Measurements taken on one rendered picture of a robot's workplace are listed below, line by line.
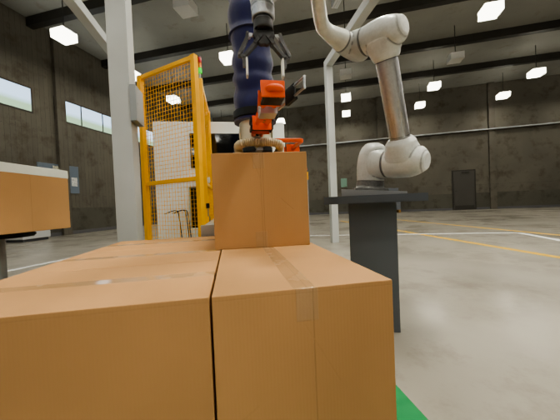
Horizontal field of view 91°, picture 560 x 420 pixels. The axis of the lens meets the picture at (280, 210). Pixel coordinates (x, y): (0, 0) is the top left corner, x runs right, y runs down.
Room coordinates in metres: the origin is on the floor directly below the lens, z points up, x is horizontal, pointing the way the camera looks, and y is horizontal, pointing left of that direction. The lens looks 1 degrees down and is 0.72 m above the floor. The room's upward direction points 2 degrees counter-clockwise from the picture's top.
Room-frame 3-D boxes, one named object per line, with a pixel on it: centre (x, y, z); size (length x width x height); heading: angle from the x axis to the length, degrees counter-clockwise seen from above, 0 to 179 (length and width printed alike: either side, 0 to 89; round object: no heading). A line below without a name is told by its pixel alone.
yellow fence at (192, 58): (2.71, 1.05, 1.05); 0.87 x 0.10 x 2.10; 62
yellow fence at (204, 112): (3.52, 0.89, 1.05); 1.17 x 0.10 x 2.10; 10
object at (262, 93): (0.88, 0.01, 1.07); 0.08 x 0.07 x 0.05; 10
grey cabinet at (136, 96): (2.42, 1.20, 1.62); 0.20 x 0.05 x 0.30; 10
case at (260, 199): (1.46, 0.11, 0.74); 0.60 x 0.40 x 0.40; 6
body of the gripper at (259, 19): (1.07, 0.03, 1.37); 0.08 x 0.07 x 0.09; 99
